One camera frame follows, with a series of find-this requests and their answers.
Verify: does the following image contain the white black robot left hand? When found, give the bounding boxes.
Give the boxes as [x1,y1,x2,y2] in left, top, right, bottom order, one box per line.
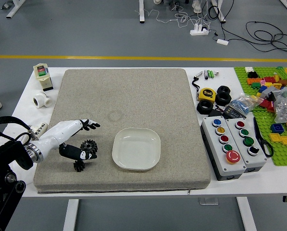
[34,118,101,161]

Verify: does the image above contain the big black gear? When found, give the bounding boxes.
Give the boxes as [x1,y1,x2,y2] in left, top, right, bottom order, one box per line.
[80,139,98,155]

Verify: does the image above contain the small black gear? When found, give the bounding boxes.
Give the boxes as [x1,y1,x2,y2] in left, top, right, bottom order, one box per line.
[73,160,87,173]

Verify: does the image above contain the large black hex nut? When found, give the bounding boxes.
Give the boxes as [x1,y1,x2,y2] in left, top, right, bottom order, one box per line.
[216,85,231,96]
[196,100,214,115]
[215,92,232,106]

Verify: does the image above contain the five-button grey control box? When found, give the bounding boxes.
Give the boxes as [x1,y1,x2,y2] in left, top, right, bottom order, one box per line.
[200,116,247,181]

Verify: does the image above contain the four-button grey control box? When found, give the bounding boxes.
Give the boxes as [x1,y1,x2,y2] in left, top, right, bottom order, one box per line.
[225,117,268,173]

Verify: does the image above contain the white tube with writing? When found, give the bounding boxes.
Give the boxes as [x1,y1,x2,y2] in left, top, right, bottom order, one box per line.
[27,121,50,141]

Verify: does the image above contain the white pipe tee fitting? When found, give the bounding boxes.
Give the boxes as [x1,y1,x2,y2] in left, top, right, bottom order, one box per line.
[32,90,53,109]

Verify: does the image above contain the grey-brown mat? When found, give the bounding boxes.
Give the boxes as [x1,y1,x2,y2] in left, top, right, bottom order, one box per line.
[33,68,212,194]

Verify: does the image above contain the white square plate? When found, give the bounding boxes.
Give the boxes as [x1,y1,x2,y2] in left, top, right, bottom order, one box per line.
[112,128,162,171]

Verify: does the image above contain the yellow tape measure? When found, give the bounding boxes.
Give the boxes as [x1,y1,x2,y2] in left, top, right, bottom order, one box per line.
[197,87,216,102]

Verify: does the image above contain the black flat plate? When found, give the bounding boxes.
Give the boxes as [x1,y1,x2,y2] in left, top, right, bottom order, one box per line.
[207,107,227,118]

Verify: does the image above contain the white power strip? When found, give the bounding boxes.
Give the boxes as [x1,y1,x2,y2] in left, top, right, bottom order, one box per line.
[189,23,210,36]

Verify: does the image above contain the small black display module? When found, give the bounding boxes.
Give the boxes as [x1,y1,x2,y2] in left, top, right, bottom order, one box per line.
[224,105,247,120]

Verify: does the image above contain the clear bag of blue parts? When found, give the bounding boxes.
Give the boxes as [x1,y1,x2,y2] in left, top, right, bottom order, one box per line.
[226,93,262,115]

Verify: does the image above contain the black scissors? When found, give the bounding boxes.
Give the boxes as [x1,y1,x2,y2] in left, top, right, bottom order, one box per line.
[253,117,274,158]

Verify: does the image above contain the green brick baseplate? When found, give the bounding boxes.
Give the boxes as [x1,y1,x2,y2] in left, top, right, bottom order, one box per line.
[234,66,287,167]

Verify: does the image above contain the red brick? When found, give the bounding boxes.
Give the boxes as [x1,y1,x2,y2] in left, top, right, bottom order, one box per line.
[258,99,275,111]

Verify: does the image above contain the grey brick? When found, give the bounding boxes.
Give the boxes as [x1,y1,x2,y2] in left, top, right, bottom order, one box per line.
[260,86,278,98]

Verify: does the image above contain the blue brick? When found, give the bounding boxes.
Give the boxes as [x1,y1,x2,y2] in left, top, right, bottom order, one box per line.
[270,123,285,134]

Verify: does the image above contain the clear bag of silver screws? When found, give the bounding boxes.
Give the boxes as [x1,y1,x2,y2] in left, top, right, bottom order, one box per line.
[273,84,287,123]

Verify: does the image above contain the long green brick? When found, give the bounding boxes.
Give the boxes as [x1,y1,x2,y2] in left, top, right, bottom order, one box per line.
[276,66,287,79]

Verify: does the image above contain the cream switch box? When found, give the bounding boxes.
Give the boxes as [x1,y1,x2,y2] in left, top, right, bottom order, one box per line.
[33,64,54,92]

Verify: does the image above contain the silver stick with black lanyard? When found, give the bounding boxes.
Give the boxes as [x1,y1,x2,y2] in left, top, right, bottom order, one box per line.
[192,71,204,100]

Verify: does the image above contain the grey table bracket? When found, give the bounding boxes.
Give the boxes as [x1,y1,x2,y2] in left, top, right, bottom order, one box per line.
[198,197,218,205]

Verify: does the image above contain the white floor cable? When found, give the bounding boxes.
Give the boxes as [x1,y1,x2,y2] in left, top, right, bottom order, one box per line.
[133,4,212,30]

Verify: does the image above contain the thin black floor cable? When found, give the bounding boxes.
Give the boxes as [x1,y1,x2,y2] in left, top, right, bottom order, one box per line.
[207,4,227,41]

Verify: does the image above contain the thick black floor cable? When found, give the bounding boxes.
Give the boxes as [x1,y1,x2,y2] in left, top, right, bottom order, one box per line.
[245,21,287,61]

